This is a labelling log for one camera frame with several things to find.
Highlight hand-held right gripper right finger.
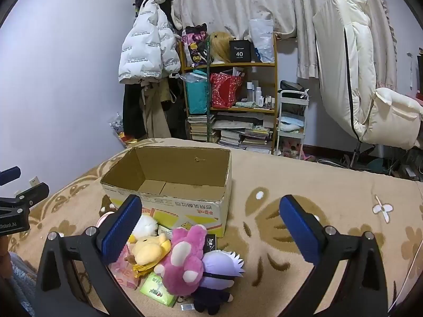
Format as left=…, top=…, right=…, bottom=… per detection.
left=279, top=194, right=390, bottom=317

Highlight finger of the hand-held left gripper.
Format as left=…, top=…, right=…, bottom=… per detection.
left=0, top=167, right=21, bottom=186
left=13, top=182, right=50, bottom=210

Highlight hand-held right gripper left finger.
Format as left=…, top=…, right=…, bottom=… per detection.
left=35, top=194, right=143, bottom=317

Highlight white duck plush toy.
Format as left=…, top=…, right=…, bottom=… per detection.
left=131, top=216, right=158, bottom=238

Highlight yellow plush toy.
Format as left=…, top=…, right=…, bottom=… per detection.
left=127, top=233, right=172, bottom=278

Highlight pink plastic bag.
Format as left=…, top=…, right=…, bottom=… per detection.
left=109, top=248, right=141, bottom=289

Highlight green tissue packet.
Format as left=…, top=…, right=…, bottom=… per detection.
left=139, top=272, right=177, bottom=307

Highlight pink plush toy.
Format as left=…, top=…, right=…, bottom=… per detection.
left=154, top=225, right=217, bottom=296

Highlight cardboard box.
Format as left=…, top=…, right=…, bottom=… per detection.
left=100, top=145, right=232, bottom=238

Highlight white-haired plush doll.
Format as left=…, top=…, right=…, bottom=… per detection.
left=193, top=250, right=247, bottom=314

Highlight beige patterned blanket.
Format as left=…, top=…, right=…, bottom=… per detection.
left=7, top=137, right=423, bottom=317

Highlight light blue fuzzy cloth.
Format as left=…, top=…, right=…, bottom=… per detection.
left=8, top=253, right=38, bottom=317

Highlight pink items under cart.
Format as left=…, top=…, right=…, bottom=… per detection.
left=281, top=140, right=314, bottom=161

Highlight clear bag of snacks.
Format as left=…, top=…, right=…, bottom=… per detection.
left=109, top=112, right=139, bottom=147

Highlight white trolley cart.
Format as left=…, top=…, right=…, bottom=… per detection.
left=276, top=89, right=310, bottom=156

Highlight pile of mixed books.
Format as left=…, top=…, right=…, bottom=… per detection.
left=211, top=112, right=275, bottom=151

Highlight dark coat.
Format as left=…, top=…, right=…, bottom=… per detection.
left=122, top=82, right=148, bottom=139

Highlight beige coat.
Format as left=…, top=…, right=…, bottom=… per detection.
left=139, top=79, right=172, bottom=139

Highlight black garment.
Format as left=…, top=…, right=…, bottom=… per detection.
left=165, top=76, right=190, bottom=139

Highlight stack of old books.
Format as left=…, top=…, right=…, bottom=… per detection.
left=188, top=115, right=217, bottom=142

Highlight row of cosmetic bottles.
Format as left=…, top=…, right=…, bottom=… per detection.
left=245, top=81, right=276, bottom=109

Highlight teal bag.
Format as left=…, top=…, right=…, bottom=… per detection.
left=184, top=69, right=210, bottom=114

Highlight red patterned bag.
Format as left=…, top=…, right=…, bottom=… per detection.
left=210, top=72, right=245, bottom=109

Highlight wooden shelf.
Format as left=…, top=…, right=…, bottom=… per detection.
left=178, top=35, right=278, bottom=155

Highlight white puffer jacket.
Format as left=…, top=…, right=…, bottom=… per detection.
left=118, top=0, right=182, bottom=85

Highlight black box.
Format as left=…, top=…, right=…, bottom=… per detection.
left=229, top=39, right=256, bottom=63

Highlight translucent plastic bag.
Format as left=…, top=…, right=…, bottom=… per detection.
left=249, top=18, right=275, bottom=63

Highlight blonde wig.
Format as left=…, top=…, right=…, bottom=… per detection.
left=209, top=31, right=237, bottom=64

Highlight black cartoon print bag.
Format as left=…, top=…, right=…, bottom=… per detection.
left=182, top=23, right=212, bottom=67

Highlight cream curtain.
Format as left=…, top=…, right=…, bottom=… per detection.
left=172, top=0, right=397, bottom=80

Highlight tangle of floor cables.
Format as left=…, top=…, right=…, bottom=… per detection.
left=317, top=150, right=423, bottom=182

